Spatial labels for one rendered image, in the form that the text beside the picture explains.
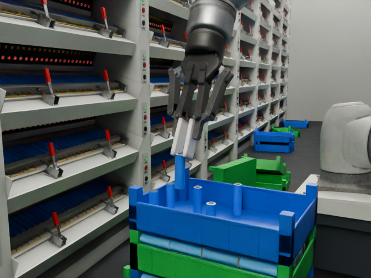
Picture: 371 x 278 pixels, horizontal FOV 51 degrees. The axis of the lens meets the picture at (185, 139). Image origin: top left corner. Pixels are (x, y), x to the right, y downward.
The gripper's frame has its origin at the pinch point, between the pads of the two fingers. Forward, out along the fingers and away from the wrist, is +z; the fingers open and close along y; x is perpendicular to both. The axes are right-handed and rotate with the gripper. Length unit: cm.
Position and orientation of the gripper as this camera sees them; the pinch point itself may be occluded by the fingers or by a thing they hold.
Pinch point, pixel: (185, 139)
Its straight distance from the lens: 69.7
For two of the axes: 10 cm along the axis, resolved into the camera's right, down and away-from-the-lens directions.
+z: -2.1, 9.5, -2.2
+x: -4.4, -2.9, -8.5
